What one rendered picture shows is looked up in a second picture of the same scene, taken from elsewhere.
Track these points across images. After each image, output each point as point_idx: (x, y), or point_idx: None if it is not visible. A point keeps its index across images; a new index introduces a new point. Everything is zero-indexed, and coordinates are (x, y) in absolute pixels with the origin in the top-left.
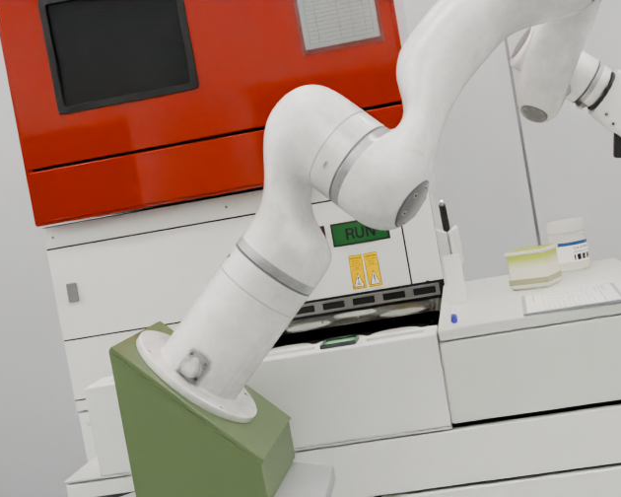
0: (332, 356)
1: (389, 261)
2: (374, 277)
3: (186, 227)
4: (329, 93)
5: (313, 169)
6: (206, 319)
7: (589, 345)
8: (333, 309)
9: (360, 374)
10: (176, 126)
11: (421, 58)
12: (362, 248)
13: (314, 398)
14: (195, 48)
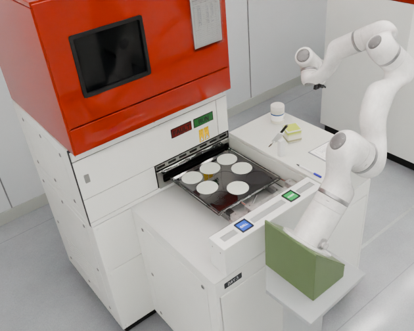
0: (298, 204)
1: (212, 128)
2: (206, 136)
3: (137, 134)
4: (359, 135)
5: (359, 166)
6: (326, 227)
7: (355, 174)
8: (193, 152)
9: (303, 206)
10: (141, 93)
11: (383, 117)
12: (203, 125)
13: (291, 219)
14: (149, 54)
